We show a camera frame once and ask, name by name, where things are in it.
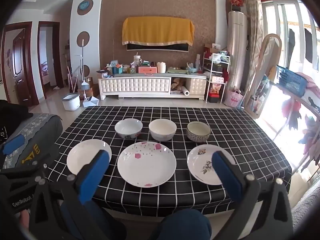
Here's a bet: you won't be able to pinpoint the blue speckled bowl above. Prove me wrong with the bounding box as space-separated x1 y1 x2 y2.
186 121 211 142

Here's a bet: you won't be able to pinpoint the white tufted TV cabinet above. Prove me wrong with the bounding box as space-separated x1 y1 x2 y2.
98 72 208 101

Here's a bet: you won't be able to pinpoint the black garment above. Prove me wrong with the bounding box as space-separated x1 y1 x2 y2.
0 100 33 140

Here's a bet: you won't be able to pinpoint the plain white plate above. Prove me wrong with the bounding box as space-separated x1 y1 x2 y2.
66 139 112 175

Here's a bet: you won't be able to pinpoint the wooden framed standing mirror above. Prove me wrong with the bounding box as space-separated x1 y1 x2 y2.
244 34 282 119

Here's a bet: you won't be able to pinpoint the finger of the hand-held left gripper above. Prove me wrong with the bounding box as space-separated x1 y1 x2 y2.
0 134 49 180

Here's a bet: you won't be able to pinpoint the person's left leg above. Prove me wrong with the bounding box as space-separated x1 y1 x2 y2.
60 197 128 240

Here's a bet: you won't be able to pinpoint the white mop with grey head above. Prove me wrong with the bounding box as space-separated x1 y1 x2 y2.
75 39 90 98

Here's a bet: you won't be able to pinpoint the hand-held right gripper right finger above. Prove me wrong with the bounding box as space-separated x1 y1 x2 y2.
212 151 294 240

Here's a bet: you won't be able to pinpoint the patterned curtain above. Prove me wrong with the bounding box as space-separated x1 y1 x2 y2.
244 0 265 90

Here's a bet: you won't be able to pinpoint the white metal shelf rack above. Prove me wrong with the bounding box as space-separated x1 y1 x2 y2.
202 51 230 103

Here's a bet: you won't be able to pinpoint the white dustpan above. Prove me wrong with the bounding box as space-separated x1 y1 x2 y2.
82 96 100 108

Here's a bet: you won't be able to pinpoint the white plate with pink flowers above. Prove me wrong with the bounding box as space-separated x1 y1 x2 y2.
117 141 177 187

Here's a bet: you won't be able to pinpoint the black grid tablecloth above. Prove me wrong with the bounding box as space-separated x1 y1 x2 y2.
44 106 292 217

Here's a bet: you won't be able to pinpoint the cardboard box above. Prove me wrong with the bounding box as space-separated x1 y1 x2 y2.
77 76 100 98

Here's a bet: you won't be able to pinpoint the white plate with bird print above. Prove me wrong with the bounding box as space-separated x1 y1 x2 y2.
187 144 236 185

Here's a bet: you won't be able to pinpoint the yellow cloth cover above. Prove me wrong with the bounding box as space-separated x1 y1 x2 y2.
122 17 195 46

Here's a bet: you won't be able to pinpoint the red artificial flowers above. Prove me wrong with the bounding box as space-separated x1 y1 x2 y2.
225 0 244 12

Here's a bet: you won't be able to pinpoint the brown door frame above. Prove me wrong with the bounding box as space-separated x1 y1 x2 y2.
37 21 64 99

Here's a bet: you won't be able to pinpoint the red hanging cloth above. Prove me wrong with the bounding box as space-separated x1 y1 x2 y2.
281 99 302 130

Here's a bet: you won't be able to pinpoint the blue plastic basket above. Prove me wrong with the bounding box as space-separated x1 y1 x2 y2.
274 65 308 97

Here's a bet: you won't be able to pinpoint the person's right leg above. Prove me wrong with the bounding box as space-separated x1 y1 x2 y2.
147 209 213 240

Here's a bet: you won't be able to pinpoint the orange drawer box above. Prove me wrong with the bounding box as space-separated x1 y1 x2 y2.
138 66 158 74

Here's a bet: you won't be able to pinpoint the plain white bowl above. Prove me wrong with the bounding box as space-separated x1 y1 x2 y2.
148 119 177 142

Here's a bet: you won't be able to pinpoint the person's left hand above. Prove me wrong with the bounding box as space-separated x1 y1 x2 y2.
15 209 33 228

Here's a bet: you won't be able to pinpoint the dark cloth with yellow print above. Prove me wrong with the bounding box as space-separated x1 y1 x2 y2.
10 140 59 170

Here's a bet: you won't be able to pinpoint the grey patterned sofa cover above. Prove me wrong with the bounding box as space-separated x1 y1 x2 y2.
291 180 320 240
0 112 63 170

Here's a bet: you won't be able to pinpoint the black television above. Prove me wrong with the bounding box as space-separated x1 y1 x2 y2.
126 42 188 52

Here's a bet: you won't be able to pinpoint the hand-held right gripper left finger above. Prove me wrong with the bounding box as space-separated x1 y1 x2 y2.
27 149 125 240

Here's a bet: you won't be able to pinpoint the brown wooden door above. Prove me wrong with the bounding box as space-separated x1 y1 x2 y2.
1 21 33 107

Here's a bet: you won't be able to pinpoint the white mop bucket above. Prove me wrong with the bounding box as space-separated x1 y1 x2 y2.
61 93 81 111

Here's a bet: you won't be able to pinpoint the standing air conditioner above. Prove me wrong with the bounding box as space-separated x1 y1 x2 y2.
227 10 248 98

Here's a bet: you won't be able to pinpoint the round wall clock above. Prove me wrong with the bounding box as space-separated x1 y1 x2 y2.
77 0 94 15

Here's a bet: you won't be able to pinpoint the pink bag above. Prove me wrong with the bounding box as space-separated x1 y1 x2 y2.
224 90 244 108

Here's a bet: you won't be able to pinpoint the person's leg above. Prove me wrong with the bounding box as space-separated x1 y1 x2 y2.
147 209 213 240
60 197 128 240

